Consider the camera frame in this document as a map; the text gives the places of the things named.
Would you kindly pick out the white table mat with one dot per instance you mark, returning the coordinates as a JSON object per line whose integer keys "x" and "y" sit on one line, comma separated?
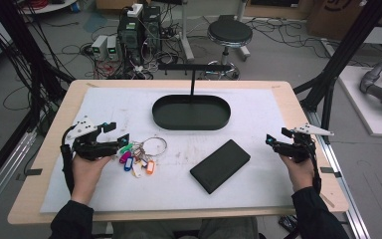
{"x": 179, "y": 192}

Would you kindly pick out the black tape piece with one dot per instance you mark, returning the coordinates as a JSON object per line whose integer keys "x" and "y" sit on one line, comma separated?
{"x": 33, "y": 172}
{"x": 330, "y": 171}

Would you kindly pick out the wooden table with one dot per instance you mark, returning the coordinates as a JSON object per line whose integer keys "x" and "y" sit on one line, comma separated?
{"x": 298, "y": 99}

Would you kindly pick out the white power supply unit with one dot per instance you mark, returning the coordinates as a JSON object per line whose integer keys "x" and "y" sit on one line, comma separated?
{"x": 112, "y": 48}
{"x": 99, "y": 46}

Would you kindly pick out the cardboard box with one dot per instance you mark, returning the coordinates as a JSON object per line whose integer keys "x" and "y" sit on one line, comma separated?
{"x": 335, "y": 16}

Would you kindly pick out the person's left hand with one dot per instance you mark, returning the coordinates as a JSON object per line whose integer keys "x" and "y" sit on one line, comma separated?
{"x": 83, "y": 179}

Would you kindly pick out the black computer tower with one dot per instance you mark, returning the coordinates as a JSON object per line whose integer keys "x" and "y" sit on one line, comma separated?
{"x": 139, "y": 33}

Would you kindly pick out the black oval tray with hanger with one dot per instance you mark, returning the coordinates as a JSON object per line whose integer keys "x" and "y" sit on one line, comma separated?
{"x": 191, "y": 114}

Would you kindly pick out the person's legs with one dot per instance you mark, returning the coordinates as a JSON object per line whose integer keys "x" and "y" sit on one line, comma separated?
{"x": 185, "y": 229}

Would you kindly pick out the white table leg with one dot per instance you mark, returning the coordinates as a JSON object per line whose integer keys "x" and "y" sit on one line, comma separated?
{"x": 185, "y": 30}

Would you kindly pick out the black round stool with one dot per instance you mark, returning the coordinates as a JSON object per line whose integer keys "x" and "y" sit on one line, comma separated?
{"x": 229, "y": 32}

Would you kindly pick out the person's right hand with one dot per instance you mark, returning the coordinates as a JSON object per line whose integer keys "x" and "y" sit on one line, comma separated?
{"x": 301, "y": 176}

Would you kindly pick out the black rectangular wallet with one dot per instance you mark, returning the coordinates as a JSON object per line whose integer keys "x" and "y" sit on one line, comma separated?
{"x": 219, "y": 166}

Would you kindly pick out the aluminium rail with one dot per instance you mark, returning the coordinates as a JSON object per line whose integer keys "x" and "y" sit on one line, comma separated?
{"x": 348, "y": 199}
{"x": 3, "y": 172}

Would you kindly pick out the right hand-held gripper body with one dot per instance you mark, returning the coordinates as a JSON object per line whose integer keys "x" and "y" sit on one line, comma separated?
{"x": 296, "y": 149}

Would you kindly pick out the small black device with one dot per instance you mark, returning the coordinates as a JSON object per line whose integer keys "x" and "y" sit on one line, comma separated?
{"x": 288, "y": 223}

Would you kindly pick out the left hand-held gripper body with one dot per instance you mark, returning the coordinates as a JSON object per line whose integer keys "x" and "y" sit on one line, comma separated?
{"x": 89, "y": 149}

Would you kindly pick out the black frame post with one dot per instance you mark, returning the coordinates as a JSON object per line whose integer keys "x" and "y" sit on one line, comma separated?
{"x": 16, "y": 43}
{"x": 344, "y": 53}

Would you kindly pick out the white platform board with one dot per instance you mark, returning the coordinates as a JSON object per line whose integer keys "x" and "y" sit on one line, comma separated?
{"x": 361, "y": 106}

